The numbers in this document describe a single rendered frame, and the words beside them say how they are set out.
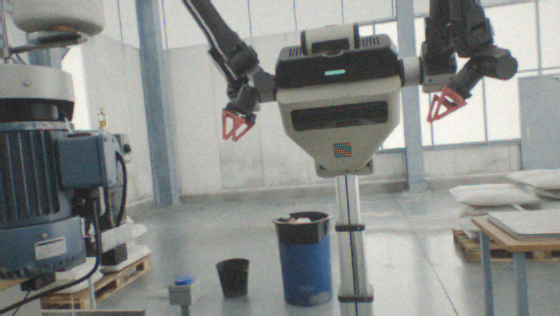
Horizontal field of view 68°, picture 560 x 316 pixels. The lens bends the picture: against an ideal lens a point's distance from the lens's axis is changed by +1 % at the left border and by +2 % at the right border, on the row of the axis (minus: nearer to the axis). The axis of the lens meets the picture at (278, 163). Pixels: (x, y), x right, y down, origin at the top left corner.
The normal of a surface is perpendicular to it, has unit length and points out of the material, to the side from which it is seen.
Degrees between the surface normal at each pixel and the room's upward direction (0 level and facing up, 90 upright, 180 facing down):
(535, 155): 90
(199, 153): 90
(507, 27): 90
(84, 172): 90
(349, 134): 130
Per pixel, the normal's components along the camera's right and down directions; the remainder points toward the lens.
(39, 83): 0.79, -0.03
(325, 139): -0.10, 0.69
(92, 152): 0.22, 0.04
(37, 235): 0.59, 0.03
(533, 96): -0.20, 0.07
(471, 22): 0.25, 0.40
